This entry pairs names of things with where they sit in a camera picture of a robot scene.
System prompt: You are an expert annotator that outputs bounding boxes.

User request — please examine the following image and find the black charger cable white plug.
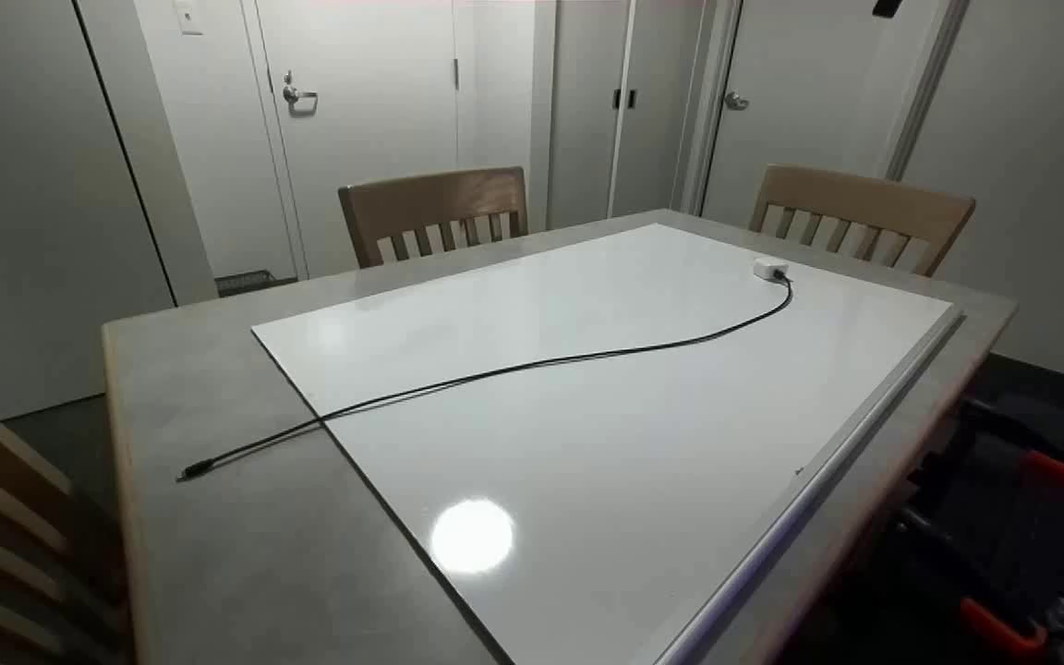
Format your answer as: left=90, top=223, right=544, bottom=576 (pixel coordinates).
left=172, top=256, right=798, bottom=484

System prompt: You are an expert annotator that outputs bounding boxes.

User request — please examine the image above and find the white whiteboard with metal rail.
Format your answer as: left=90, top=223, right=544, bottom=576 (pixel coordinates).
left=246, top=218, right=968, bottom=665

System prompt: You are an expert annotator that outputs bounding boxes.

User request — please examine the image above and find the white door with lever handle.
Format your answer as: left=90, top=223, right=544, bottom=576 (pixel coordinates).
left=241, top=0, right=464, bottom=282

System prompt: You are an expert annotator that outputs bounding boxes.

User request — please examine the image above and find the silver lever door handle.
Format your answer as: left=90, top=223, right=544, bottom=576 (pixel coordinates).
left=277, top=71, right=322, bottom=122

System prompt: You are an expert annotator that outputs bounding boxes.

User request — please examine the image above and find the red-handled bar clamp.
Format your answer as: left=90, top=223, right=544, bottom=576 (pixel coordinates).
left=1018, top=447, right=1064, bottom=496

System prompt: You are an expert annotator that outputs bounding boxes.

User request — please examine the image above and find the orange-handled bar clamp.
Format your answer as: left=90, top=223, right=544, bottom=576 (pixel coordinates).
left=957, top=594, right=1051, bottom=665

